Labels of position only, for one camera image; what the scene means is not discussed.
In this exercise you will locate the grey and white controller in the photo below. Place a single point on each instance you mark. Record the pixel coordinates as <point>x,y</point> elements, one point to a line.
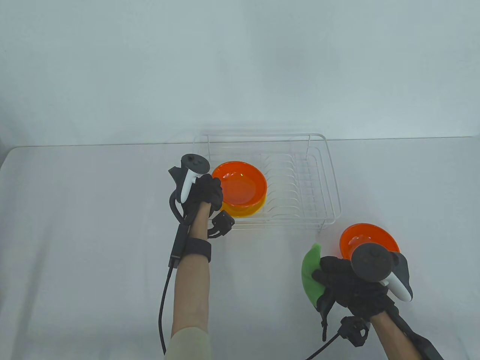
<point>371,262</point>
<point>195,163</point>

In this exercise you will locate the person's right forearm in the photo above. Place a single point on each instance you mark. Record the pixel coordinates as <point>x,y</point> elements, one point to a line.
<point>393,341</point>

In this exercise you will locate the yellow bowl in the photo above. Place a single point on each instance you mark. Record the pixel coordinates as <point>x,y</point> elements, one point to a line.
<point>243,212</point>

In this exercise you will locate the grey wrist sensor box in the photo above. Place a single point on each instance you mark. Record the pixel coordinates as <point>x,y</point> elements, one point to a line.
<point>423,347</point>
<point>178,245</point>

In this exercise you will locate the orange bowl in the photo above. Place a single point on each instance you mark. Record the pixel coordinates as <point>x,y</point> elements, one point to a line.
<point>242,185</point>
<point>369,234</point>

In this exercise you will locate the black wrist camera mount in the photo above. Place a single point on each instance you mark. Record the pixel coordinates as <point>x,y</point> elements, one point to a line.
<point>224,223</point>
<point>356,330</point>

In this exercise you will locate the person's left hand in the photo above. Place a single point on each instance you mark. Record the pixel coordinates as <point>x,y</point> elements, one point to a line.
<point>208,193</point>

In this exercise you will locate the person's right hand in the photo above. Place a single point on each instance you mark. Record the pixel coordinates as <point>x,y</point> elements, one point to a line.
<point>352,292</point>

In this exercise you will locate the person's left forearm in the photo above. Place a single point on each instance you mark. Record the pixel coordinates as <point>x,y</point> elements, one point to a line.
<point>191,292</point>

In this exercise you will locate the cream shirt sleeve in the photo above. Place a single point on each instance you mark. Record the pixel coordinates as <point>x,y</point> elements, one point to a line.
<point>189,345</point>

